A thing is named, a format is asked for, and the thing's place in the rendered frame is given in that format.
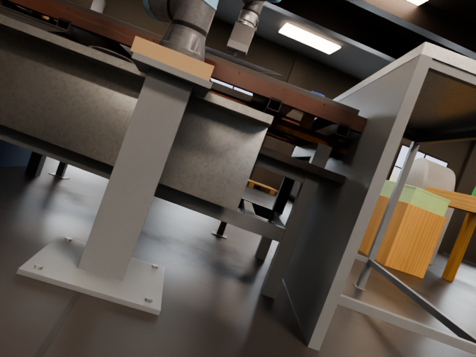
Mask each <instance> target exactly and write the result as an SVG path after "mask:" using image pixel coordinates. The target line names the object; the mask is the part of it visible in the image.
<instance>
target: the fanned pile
mask: <svg viewBox="0 0 476 357"><path fill-rule="evenodd" d="M0 14H1V15H4V16H7V17H9V18H12V19H15V20H17V21H20V22H22V23H26V24H28V25H30V26H33V27H36V28H39V29H41V30H45V31H47V32H62V33H63V32H66V31H68V30H66V29H64V28H61V27H58V26H56V25H53V24H51V23H47V22H45V21H42V20H39V19H37V18H33V17H32V16H28V15H26V14H24V13H21V12H18V11H15V10H13V9H10V8H7V7H5V6H2V5H0ZM68 32H69V31H68Z"/></svg>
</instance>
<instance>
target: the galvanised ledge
mask: <svg viewBox="0 0 476 357"><path fill-rule="evenodd" d="M0 28H2V29H4V30H7V31H9V32H12V33H15V34H17V35H21V36H23V37H25V38H28V39H31V40H34V41H36V42H39V43H42V44H44V45H47V46H50V47H53V48H55V49H57V50H61V51H63V52H66V53H68V54H71V55H74V56H76V57H80V58H82V59H84V60H87V61H90V62H93V63H95V64H98V65H101V66H103V67H106V68H109V69H112V70H114V71H116V72H120V73H121V74H125V75H128V76H129V77H133V78H135V79H139V80H140V81H145V78H146V75H147V74H145V73H143V72H140V71H139V70H138V68H137V67H136V65H135V64H133V63H130V62H127V61H125V60H122V59H119V58H117V57H114V56H111V55H108V54H106V53H103V52H100V51H98V50H95V49H92V48H90V47H87V46H85V45H81V44H79V43H77V42H74V41H71V40H68V39H66V38H63V37H60V36H58V35H55V34H52V33H49V32H47V31H45V30H41V29H39V28H36V27H33V26H31V25H28V24H26V23H22V22H20V21H17V20H15V19H12V18H9V17H7V16H4V15H1V14H0ZM190 99H192V100H194V101H197V102H199V103H203V104H205V105H207V106H210V107H213V108H216V109H218V110H221V111H224V112H226V113H229V114H232V115H235V116H237V117H240V118H243V119H245V120H248V121H251V122H253V123H256V124H258V125H262V126H264V127H266V128H268V127H269V126H270V125H271V123H272V121H273V118H274V116H272V115H269V114H266V113H263V112H261V111H259V110H255V109H253V108H250V107H248V106H244V105H242V104H240V103H237V102H234V101H231V100H229V99H226V98H223V97H221V96H218V95H215V94H213V93H210V92H208V94H207V95H206V97H204V96H201V95H199V94H197V93H194V92H191V95H190Z"/></svg>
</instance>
